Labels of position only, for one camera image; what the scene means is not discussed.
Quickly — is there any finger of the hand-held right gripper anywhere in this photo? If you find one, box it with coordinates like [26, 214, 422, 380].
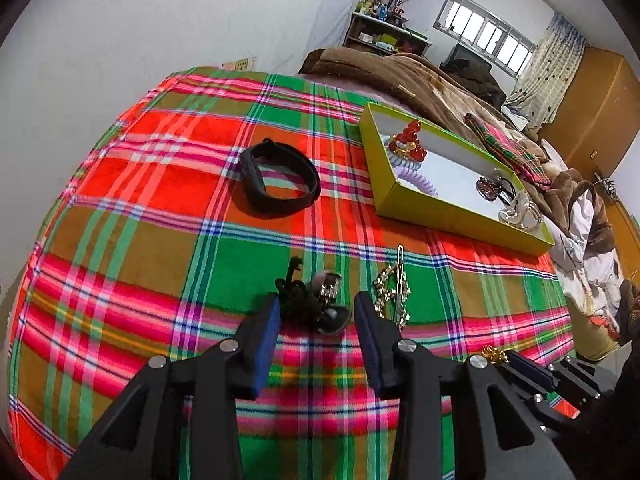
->
[500, 350, 558, 393]
[550, 360, 601, 401]

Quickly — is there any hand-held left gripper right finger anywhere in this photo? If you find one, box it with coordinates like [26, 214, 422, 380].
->
[353, 290, 576, 480]

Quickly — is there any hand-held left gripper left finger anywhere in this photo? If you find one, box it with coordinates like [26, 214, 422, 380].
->
[59, 292, 282, 480]

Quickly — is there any black bow hair tie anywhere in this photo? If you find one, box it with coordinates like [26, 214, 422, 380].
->
[274, 257, 352, 337]

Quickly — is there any gold rhinestone hair clip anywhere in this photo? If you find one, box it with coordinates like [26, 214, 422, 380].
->
[372, 244, 414, 332]

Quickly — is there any yellow-green cardboard box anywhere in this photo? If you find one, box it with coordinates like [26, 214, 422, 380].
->
[359, 101, 555, 257]

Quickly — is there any black elastic hair tie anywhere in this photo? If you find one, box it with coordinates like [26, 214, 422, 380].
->
[495, 172, 527, 202]

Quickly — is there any red bead bracelet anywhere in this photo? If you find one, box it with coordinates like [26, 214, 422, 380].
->
[387, 120, 429, 164]

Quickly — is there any black wristband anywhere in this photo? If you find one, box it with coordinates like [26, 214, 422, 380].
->
[238, 141, 321, 217]

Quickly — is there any red green plaid tablecloth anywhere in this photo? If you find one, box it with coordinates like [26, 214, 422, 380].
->
[7, 67, 576, 480]

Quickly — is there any folded plaid cloth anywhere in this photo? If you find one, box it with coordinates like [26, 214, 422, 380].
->
[464, 112, 553, 191]

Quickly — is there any wooden wardrobe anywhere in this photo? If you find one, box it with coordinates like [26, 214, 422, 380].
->
[537, 46, 640, 181]

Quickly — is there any brown fleece blanket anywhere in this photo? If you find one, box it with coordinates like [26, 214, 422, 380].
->
[299, 47, 618, 261]

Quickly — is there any dark jacket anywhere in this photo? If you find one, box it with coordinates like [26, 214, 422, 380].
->
[440, 57, 507, 106]

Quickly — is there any patterned curtain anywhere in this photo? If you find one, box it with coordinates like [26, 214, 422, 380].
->
[505, 12, 587, 126]

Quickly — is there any dark monitor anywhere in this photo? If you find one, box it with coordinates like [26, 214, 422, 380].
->
[447, 44, 482, 69]

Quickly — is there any wooden shelf unit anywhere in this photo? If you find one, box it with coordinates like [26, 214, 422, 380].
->
[342, 12, 432, 59]

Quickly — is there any barred window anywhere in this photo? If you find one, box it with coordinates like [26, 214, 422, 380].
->
[432, 0, 538, 80]

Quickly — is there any clutter of bottles on shelf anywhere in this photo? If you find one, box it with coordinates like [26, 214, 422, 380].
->
[355, 0, 408, 23]

